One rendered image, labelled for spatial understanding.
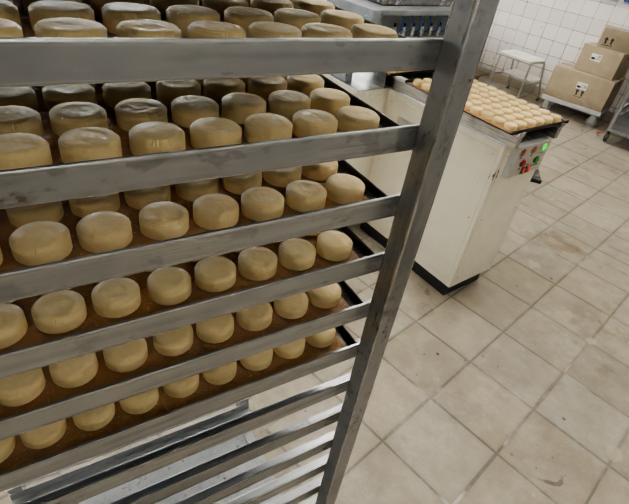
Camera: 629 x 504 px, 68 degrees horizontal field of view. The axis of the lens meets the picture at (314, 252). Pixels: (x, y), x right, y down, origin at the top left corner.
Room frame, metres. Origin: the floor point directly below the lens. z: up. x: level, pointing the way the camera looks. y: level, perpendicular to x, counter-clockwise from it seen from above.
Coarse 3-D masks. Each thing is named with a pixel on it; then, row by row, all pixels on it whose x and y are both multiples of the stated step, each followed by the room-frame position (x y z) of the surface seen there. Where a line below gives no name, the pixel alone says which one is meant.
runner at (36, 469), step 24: (312, 360) 0.46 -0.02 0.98; (336, 360) 0.49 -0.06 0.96; (264, 384) 0.42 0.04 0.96; (192, 408) 0.36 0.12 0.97; (216, 408) 0.38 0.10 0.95; (120, 432) 0.30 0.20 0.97; (144, 432) 0.32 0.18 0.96; (48, 456) 0.26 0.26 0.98; (72, 456) 0.27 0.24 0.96; (0, 480) 0.23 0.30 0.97; (24, 480) 0.24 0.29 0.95
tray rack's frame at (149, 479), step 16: (224, 448) 0.77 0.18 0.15; (176, 464) 0.70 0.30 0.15; (192, 464) 0.70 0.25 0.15; (256, 464) 0.74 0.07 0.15; (144, 480) 0.64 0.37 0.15; (160, 480) 0.64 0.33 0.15; (208, 480) 0.67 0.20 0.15; (96, 496) 0.57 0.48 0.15; (112, 496) 0.58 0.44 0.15; (176, 496) 0.61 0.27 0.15
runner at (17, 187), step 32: (384, 128) 0.48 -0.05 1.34; (416, 128) 0.51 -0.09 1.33; (96, 160) 0.32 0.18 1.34; (128, 160) 0.33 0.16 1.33; (160, 160) 0.35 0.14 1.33; (192, 160) 0.36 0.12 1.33; (224, 160) 0.38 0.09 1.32; (256, 160) 0.40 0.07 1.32; (288, 160) 0.42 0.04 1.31; (320, 160) 0.44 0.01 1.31; (0, 192) 0.28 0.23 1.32; (32, 192) 0.29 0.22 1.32; (64, 192) 0.30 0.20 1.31; (96, 192) 0.32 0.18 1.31
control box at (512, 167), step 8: (520, 144) 1.85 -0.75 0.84; (528, 144) 1.87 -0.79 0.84; (536, 144) 1.89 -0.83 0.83; (544, 144) 1.93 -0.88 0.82; (512, 152) 1.83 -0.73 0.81; (520, 152) 1.83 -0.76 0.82; (528, 152) 1.87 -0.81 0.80; (536, 152) 1.91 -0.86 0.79; (544, 152) 1.96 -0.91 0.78; (512, 160) 1.82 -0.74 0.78; (520, 160) 1.85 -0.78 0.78; (528, 160) 1.89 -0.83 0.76; (504, 168) 1.83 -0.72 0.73; (512, 168) 1.82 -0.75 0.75; (520, 168) 1.86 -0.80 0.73; (536, 168) 1.96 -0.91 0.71; (504, 176) 1.82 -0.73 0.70; (512, 176) 1.84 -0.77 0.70
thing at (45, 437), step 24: (312, 336) 0.51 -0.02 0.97; (336, 336) 0.54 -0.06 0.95; (240, 360) 0.46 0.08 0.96; (264, 360) 0.45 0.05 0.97; (288, 360) 0.48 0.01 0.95; (168, 384) 0.39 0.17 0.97; (192, 384) 0.39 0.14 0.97; (216, 384) 0.41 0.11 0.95; (240, 384) 0.42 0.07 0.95; (96, 408) 0.33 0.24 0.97; (120, 408) 0.35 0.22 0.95; (144, 408) 0.35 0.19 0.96; (168, 408) 0.36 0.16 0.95; (48, 432) 0.29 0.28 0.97; (72, 432) 0.31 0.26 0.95; (96, 432) 0.31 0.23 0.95; (0, 456) 0.26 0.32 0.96; (24, 456) 0.27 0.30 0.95
